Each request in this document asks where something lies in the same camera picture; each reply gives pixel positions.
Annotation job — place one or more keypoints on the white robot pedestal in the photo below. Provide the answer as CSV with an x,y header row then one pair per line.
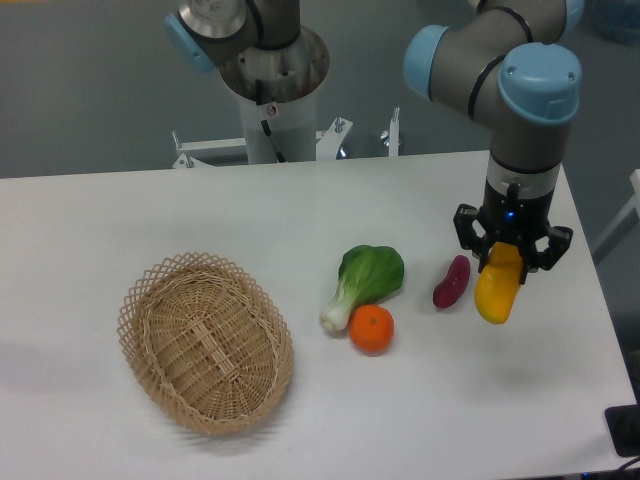
x,y
276,93

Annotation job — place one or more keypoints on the orange tangerine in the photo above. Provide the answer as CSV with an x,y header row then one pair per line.
x,y
371,328

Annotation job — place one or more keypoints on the green bok choy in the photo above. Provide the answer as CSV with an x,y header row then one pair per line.
x,y
367,274

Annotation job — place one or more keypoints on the black device at table edge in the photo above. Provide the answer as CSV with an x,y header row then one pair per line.
x,y
623,426

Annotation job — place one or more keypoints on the yellow mango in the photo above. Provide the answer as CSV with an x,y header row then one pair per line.
x,y
498,284

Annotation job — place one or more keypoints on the white frame at right edge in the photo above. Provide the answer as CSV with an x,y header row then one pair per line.
x,y
621,224

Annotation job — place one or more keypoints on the purple sweet potato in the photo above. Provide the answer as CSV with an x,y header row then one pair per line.
x,y
451,288

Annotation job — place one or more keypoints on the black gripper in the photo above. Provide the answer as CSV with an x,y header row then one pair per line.
x,y
515,211

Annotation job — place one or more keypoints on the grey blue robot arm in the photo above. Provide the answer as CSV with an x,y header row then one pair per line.
x,y
506,71

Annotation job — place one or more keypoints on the white metal base frame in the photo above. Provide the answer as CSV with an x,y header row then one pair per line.
x,y
329,145

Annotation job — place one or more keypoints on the woven wicker basket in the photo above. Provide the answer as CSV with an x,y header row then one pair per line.
x,y
206,343

